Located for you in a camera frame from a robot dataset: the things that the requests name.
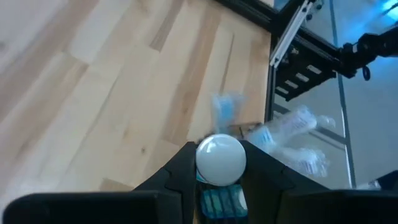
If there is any teal toothpaste tube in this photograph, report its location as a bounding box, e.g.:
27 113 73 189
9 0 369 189
195 133 249 220

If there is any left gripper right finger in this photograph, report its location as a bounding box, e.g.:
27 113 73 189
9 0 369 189
239 139 398 224

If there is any grey table leg frame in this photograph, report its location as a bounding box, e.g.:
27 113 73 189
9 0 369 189
272 0 358 189

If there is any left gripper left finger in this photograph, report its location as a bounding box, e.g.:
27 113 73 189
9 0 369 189
2 141 198 224

